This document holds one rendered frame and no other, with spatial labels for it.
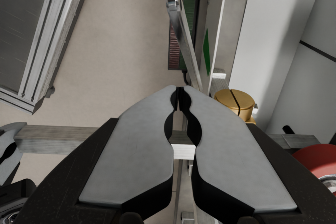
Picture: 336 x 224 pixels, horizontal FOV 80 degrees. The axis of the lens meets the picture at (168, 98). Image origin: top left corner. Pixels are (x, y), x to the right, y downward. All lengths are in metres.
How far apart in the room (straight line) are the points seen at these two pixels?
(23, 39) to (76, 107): 0.54
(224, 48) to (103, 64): 0.91
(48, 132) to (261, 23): 0.44
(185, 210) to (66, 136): 0.52
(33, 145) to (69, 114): 1.14
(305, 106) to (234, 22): 0.23
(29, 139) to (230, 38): 0.35
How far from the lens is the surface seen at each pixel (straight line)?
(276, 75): 0.55
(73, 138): 0.32
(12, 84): 1.24
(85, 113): 1.43
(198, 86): 0.19
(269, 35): 0.50
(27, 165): 2.03
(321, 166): 0.30
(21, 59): 1.14
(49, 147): 0.34
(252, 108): 0.26
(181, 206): 0.72
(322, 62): 0.48
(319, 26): 0.50
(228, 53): 0.40
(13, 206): 0.27
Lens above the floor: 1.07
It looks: 58 degrees down
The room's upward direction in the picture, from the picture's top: 178 degrees counter-clockwise
